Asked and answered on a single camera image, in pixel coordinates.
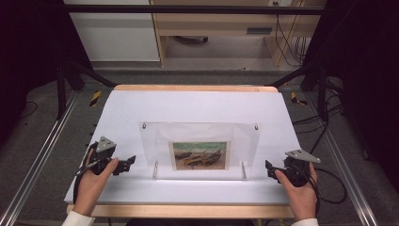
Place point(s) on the white table cover sheet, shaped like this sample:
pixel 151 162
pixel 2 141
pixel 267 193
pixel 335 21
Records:
pixel 194 106

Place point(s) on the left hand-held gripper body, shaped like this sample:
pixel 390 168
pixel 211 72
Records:
pixel 105 149

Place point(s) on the yellow black floor tape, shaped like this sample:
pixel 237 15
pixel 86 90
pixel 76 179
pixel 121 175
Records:
pixel 295 98
pixel 95 98

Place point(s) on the black curtain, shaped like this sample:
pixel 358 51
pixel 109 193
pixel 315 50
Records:
pixel 367 78
pixel 28 47

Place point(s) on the person's left hand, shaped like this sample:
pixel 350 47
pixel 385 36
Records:
pixel 92 185

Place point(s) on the black horizontal bar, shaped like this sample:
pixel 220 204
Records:
pixel 188 9

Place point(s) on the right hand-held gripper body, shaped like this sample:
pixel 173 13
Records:
pixel 298 169

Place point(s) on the clear acrylic photo frame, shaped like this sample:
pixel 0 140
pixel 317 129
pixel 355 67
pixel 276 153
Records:
pixel 150 147

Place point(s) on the wooden table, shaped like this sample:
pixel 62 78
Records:
pixel 194 212

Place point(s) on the white cabinet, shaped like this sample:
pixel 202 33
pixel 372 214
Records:
pixel 116 37

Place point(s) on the aluminium floor rail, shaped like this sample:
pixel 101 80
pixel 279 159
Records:
pixel 348 175
pixel 34 163

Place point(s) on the painting print of boats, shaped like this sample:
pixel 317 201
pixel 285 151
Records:
pixel 200 155

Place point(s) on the black metal stand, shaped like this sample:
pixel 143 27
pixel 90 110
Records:
pixel 321 94

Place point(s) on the wooden desk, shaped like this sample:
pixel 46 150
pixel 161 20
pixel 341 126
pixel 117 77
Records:
pixel 216 23

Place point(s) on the person's right hand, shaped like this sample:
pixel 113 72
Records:
pixel 301 201

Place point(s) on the black tripod leg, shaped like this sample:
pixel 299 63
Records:
pixel 61 91

